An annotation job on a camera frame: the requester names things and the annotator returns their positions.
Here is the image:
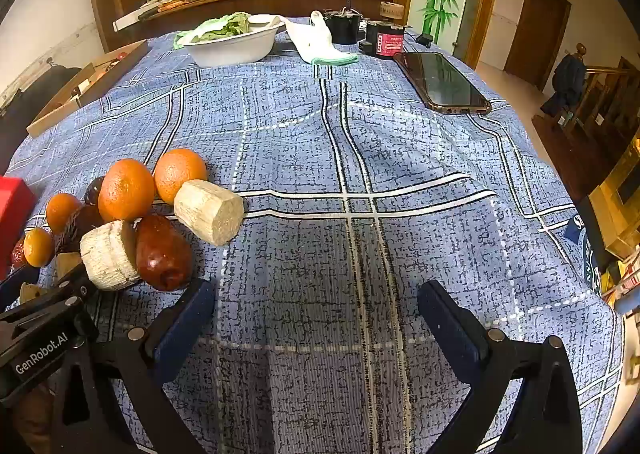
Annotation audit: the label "cardboard box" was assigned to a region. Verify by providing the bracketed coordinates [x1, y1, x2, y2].
[26, 39, 150, 137]

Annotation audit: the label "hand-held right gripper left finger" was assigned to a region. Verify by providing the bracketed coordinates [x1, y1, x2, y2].
[52, 278, 217, 454]

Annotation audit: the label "black jar with red label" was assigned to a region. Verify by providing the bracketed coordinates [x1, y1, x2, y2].
[365, 20, 405, 60]

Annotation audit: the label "smartphone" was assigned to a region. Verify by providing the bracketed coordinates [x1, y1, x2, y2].
[393, 52, 492, 114]

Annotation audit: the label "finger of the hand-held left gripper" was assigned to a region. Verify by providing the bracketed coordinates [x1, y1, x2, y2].
[0, 261, 92, 322]

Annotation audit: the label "black pot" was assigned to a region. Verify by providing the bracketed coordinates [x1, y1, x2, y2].
[324, 8, 362, 45]

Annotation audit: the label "blue plaid tablecloth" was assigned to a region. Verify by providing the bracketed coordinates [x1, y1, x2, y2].
[10, 17, 626, 454]

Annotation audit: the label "white bowl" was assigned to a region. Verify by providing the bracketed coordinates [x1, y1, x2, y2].
[177, 14, 286, 68]

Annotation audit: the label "wooden door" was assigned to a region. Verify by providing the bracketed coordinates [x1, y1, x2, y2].
[504, 0, 572, 90]

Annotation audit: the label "dark round chestnut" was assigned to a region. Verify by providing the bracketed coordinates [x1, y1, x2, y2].
[84, 176, 106, 208]

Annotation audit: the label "wooden counter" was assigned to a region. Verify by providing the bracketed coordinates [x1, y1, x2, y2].
[112, 0, 401, 35]

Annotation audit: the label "stacked yellow boxes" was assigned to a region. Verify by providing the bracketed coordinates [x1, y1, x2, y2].
[585, 134, 640, 315]

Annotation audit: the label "white cloth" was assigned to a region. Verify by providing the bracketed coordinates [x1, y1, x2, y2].
[279, 11, 360, 66]

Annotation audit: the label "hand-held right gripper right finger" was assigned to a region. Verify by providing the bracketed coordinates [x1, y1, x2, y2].
[417, 280, 583, 454]

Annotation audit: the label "red tray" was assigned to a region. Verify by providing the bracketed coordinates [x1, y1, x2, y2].
[0, 177, 38, 280]

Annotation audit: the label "small orange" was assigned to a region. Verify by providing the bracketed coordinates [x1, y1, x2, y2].
[46, 193, 84, 233]
[23, 228, 55, 268]

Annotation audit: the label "green lettuce leaves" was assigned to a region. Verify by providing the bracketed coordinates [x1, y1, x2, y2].
[187, 12, 251, 42]

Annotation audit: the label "dark brown jujube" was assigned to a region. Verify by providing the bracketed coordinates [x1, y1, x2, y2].
[55, 204, 104, 255]

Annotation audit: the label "dark jacket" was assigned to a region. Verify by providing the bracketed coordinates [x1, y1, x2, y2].
[540, 52, 587, 117]

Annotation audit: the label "wooden stair railing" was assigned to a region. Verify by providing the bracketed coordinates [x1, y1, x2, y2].
[565, 43, 640, 155]

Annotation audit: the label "large dark red jujube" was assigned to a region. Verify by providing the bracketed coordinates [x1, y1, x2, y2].
[136, 214, 193, 291]

